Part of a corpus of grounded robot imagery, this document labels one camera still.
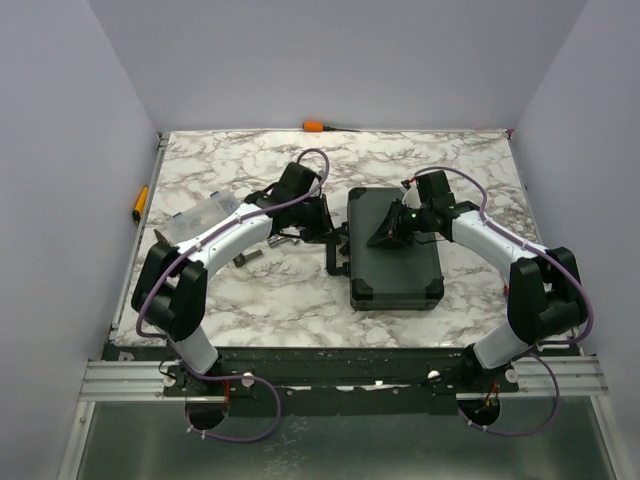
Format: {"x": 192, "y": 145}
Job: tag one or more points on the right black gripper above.
{"x": 391, "y": 235}

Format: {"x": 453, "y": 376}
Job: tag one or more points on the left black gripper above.
{"x": 325, "y": 227}

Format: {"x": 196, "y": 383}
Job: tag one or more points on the black poker set case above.
{"x": 383, "y": 274}

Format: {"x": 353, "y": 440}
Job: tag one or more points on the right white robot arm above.
{"x": 545, "y": 294}

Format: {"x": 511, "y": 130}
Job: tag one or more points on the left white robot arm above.
{"x": 170, "y": 294}

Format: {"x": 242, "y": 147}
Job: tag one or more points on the chrome faucet tap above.
{"x": 281, "y": 240}

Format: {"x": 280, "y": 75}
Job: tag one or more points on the grey metal clamp bar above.
{"x": 243, "y": 258}

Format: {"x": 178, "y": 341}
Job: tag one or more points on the orange screwdriver at back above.
{"x": 319, "y": 127}

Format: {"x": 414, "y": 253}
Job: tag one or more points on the clear plastic parts box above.
{"x": 200, "y": 217}

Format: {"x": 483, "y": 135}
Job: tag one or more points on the orange tool at left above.
{"x": 139, "y": 205}

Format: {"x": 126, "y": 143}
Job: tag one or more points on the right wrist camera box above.
{"x": 411, "y": 198}

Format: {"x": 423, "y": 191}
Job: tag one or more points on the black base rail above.
{"x": 262, "y": 381}

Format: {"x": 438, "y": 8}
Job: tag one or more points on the yellow handled pliers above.
{"x": 160, "y": 237}

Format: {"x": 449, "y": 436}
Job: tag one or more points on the aluminium extrusion rail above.
{"x": 105, "y": 381}

